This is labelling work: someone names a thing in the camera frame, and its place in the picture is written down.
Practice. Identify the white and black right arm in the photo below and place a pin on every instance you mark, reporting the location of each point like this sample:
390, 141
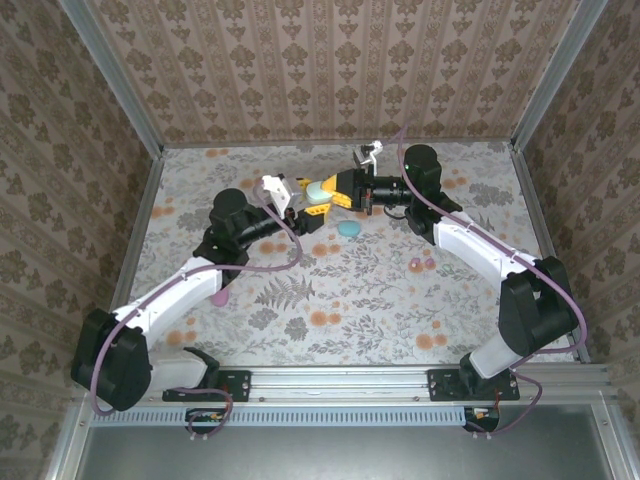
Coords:
535, 310

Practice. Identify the pink earbud charging case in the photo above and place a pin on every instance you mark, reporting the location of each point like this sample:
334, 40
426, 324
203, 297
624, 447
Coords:
220, 299

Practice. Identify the grey metal sheet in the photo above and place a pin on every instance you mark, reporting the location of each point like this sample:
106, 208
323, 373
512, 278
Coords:
350, 452

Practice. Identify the aluminium frame post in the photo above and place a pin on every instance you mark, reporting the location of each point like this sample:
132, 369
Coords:
555, 70
110, 75

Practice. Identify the aluminium table side rail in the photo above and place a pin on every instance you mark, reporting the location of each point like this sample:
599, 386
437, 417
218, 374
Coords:
540, 225
142, 220

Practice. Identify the small controller board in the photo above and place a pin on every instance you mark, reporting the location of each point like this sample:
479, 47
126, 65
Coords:
205, 419
482, 417

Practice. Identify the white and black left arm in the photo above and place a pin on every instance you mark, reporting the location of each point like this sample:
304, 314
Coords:
170, 300

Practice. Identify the mint green earbud charging case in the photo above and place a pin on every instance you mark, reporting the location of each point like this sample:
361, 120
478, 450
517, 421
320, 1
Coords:
317, 192

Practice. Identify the blue earbud charging case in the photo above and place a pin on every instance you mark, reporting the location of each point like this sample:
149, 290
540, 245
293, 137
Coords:
348, 228

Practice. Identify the aluminium table back rail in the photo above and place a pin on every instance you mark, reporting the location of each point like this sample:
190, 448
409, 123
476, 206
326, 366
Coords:
250, 145

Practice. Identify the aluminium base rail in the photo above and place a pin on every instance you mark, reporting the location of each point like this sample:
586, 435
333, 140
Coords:
340, 382

